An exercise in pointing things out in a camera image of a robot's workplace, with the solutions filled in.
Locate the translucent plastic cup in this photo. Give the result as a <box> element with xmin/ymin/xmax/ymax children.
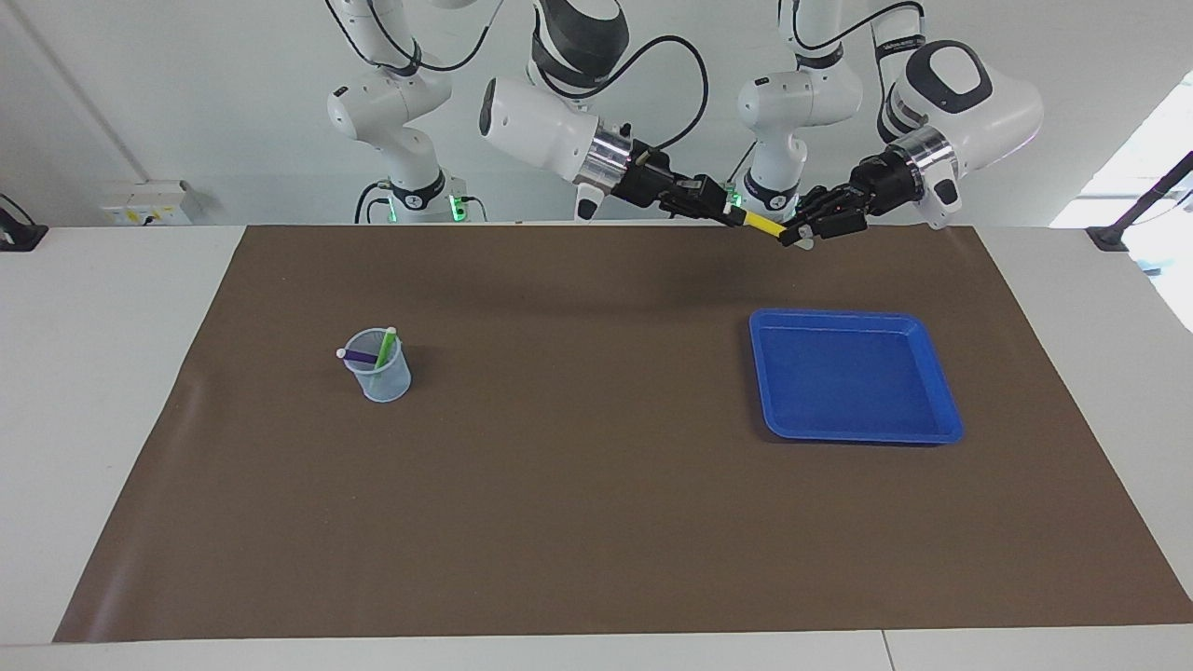
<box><xmin>343</xmin><ymin>327</ymin><xmax>412</xmax><ymax>404</ymax></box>

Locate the brown table mat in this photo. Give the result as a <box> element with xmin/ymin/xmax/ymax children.
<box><xmin>53</xmin><ymin>224</ymin><xmax>1193</xmax><ymax>644</ymax></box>

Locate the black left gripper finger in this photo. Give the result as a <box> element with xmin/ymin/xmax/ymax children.
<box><xmin>790</xmin><ymin>185</ymin><xmax>863</xmax><ymax>232</ymax></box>
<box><xmin>781</xmin><ymin>210</ymin><xmax>870</xmax><ymax>249</ymax></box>

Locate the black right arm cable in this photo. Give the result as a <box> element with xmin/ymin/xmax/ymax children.
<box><xmin>326</xmin><ymin>0</ymin><xmax>711</xmax><ymax>155</ymax></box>

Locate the white wall socket box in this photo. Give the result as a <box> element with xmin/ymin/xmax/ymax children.
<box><xmin>98</xmin><ymin>180</ymin><xmax>192</xmax><ymax>227</ymax></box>

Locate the black clamp with pole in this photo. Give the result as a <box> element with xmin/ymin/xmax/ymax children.
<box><xmin>1086</xmin><ymin>151</ymin><xmax>1193</xmax><ymax>253</ymax></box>

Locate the blue plastic tray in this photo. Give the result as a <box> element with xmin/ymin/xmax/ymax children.
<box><xmin>749</xmin><ymin>309</ymin><xmax>965</xmax><ymax>445</ymax></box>

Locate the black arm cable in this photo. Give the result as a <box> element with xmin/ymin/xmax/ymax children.
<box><xmin>778</xmin><ymin>0</ymin><xmax>926</xmax><ymax>55</ymax></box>
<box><xmin>326</xmin><ymin>0</ymin><xmax>711</xmax><ymax>155</ymax></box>

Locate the black table clamp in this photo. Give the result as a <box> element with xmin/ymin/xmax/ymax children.
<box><xmin>0</xmin><ymin>194</ymin><xmax>49</xmax><ymax>253</ymax></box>

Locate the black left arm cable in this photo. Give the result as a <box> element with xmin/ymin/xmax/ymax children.
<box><xmin>778</xmin><ymin>0</ymin><xmax>926</xmax><ymax>55</ymax></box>

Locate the green marker pen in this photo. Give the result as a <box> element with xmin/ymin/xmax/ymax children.
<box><xmin>369</xmin><ymin>326</ymin><xmax>397</xmax><ymax>392</ymax></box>

